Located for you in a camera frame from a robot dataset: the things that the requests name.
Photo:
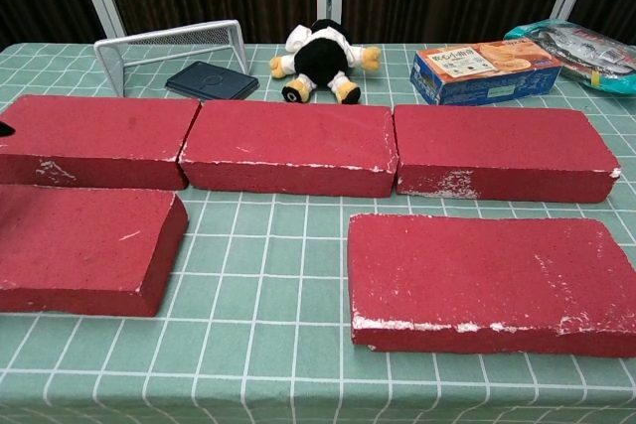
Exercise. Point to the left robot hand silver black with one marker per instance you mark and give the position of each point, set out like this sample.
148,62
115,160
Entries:
6,129

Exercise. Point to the red brick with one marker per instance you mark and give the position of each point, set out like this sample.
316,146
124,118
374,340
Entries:
497,141
99,126
472,270
288,133
79,240

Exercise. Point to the white metal mesh rack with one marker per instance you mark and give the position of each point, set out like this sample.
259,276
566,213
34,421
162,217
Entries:
107,59

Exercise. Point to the dark blue flat case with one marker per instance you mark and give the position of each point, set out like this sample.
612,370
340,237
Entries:
211,80

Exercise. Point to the green checked tablecloth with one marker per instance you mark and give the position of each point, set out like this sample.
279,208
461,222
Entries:
258,295

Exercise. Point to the black white plush toy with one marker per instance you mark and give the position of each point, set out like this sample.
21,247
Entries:
320,59

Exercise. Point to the blue orange biscuit box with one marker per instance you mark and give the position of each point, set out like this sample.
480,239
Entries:
477,71

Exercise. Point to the teal plastic snack bag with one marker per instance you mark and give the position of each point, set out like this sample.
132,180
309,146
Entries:
581,54

